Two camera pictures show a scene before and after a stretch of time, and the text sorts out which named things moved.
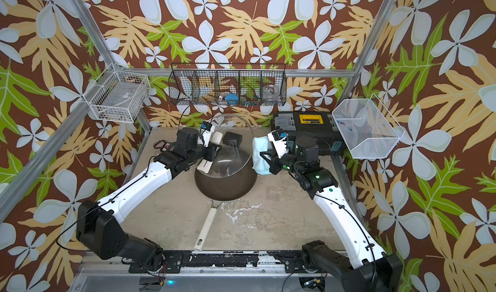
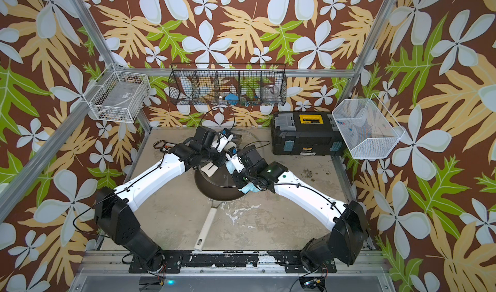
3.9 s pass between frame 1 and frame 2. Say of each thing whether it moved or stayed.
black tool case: stayed
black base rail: stayed
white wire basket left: stayed
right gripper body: moved
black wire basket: stayed
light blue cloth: moved
